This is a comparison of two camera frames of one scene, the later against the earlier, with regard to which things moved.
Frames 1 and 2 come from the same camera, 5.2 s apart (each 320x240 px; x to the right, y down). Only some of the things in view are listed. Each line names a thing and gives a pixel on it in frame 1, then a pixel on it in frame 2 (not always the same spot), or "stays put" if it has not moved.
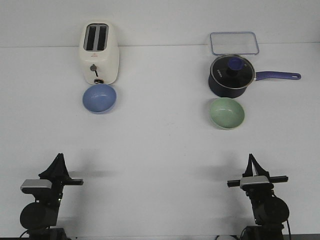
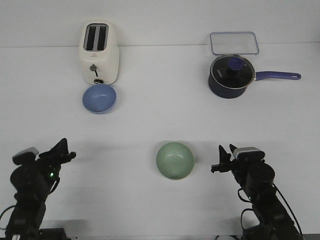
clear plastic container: [234, 43] stays put
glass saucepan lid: [232, 71] stays put
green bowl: [227, 113] to [175, 160]
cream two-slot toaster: [99, 51] stays put
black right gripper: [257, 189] to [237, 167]
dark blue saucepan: [235, 93] stays put
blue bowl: [99, 99] stays put
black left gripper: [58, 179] to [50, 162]
